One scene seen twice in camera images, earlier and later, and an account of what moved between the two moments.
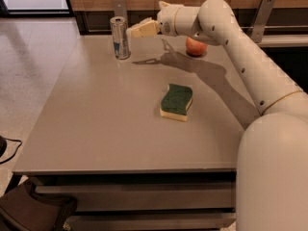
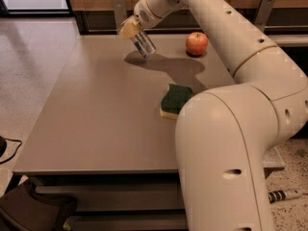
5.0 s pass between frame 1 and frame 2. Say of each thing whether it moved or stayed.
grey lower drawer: stayed
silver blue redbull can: moved
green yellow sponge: stayed
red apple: stayed
